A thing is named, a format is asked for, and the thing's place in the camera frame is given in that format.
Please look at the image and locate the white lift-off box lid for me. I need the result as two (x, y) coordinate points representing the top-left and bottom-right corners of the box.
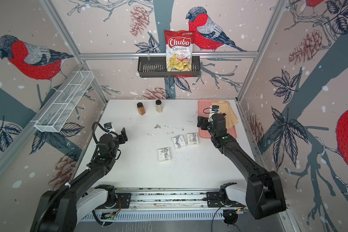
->
(186, 132), (199, 146)

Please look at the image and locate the white jewelry box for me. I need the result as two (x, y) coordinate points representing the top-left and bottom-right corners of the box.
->
(157, 147), (172, 162)
(171, 135), (187, 149)

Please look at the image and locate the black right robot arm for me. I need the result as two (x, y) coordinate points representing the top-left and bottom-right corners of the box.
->
(197, 113), (287, 219)

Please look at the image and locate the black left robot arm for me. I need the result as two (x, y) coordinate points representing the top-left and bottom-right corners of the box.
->
(30, 127), (128, 232)

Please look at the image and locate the pink plastic tray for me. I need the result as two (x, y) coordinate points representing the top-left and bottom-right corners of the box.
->
(198, 100), (237, 138)

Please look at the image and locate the beige folded cloth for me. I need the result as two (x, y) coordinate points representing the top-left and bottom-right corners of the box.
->
(211, 100), (238, 129)

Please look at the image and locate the orange spice jar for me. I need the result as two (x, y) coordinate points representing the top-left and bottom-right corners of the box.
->
(137, 102), (146, 116)

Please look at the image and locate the pale spice jar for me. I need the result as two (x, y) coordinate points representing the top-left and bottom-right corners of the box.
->
(155, 100), (162, 113)

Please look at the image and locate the Chuba cassava chips bag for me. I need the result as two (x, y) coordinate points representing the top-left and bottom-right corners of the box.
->
(164, 30), (194, 72)

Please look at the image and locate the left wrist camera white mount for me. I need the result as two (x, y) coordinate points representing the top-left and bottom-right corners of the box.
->
(103, 122), (115, 132)

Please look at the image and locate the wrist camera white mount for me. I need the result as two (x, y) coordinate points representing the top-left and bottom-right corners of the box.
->
(209, 105), (219, 118)
(103, 122), (115, 132)

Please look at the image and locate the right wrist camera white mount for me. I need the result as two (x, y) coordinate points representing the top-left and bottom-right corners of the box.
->
(209, 105), (219, 118)

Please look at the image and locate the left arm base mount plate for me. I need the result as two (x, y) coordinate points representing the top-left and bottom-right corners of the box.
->
(112, 193), (131, 209)

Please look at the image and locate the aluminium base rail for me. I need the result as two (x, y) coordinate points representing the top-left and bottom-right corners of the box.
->
(47, 188), (289, 212)

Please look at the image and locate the white wire mesh shelf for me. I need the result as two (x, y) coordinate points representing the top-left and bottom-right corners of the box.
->
(34, 71), (94, 132)

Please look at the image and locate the black wire wall basket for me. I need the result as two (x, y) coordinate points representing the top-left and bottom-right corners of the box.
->
(137, 56), (201, 78)

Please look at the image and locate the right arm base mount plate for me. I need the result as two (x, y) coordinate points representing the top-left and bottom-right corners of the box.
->
(203, 191), (244, 208)

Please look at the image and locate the horizontal aluminium frame bar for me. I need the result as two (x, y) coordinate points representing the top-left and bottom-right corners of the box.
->
(79, 51), (260, 61)

